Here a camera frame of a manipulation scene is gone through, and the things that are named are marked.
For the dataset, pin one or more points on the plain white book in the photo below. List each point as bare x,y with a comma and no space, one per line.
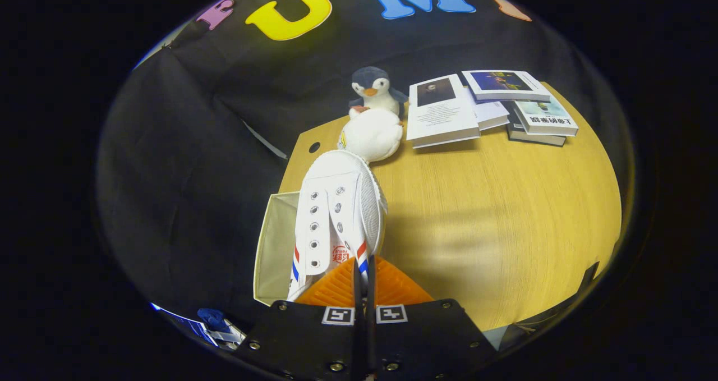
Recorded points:
491,111

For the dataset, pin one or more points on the white canvas shoe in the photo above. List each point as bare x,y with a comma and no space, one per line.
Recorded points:
336,201

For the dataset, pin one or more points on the blue and white object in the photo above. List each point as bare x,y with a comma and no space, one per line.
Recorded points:
216,325

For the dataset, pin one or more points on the dark grey book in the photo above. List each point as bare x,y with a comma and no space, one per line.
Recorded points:
535,139

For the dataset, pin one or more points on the plush penguin toy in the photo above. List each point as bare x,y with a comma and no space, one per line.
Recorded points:
373,137

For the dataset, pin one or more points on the book with pale green cover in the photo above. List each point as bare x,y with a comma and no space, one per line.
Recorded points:
547,117

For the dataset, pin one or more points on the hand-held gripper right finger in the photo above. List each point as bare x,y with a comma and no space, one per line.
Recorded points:
420,336

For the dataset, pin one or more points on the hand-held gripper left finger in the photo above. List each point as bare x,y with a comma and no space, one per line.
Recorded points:
308,336

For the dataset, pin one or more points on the book with blue picture cover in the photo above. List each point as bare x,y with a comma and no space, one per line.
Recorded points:
505,83

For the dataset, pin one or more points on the white book with dark portrait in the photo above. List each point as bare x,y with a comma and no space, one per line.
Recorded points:
443,120

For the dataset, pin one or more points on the grey fabric storage box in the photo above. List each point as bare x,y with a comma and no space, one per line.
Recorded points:
275,246

